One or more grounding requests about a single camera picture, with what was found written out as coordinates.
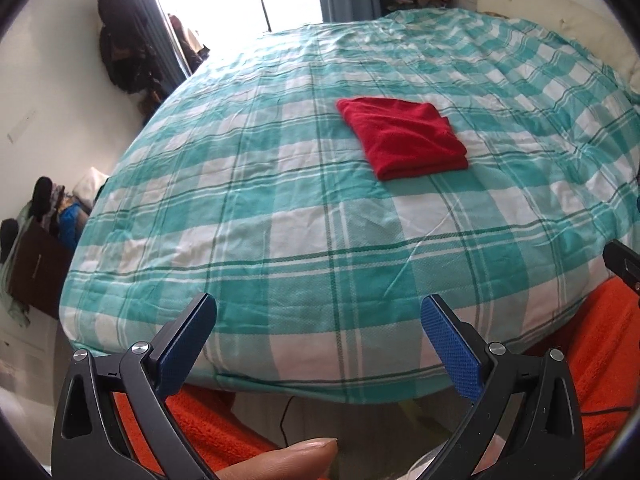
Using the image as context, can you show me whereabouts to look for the person's left hand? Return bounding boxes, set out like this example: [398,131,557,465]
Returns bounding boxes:
[216,438,338,480]

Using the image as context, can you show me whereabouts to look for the orange fleece trousers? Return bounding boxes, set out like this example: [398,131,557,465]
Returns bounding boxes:
[112,276,640,480]

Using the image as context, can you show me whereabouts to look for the dark coats on rack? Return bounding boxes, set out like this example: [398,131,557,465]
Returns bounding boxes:
[96,0,167,124]

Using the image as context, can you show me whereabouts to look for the dark brown nightstand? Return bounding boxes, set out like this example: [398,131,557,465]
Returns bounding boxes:
[8,219,73,320]

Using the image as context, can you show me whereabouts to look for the blue left curtain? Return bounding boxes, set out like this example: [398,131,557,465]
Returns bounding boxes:
[132,0,191,93]

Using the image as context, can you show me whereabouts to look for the clothes pile on nightstand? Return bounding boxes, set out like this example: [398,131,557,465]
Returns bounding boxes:
[1,167,108,264]

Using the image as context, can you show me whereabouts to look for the white wall cable cover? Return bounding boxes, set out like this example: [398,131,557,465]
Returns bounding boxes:
[6,108,38,144]

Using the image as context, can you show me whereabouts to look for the red sweater with white rabbit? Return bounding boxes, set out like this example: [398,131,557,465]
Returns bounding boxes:
[336,96,469,181]

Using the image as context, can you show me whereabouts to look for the teal plaid bed duvet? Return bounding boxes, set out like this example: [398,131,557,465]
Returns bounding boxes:
[60,9,639,403]

